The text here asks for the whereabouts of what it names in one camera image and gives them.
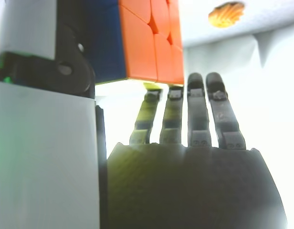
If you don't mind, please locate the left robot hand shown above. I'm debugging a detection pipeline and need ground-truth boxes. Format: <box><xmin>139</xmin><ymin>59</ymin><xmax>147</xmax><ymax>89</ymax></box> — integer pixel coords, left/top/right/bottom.
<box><xmin>0</xmin><ymin>0</ymin><xmax>289</xmax><ymax>229</ymax></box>

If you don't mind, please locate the multicolour puzzle cube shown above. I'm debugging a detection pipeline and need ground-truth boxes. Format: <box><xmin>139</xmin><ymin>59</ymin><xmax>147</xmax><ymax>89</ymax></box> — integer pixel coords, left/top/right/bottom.
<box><xmin>84</xmin><ymin>0</ymin><xmax>185</xmax><ymax>86</ymax></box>

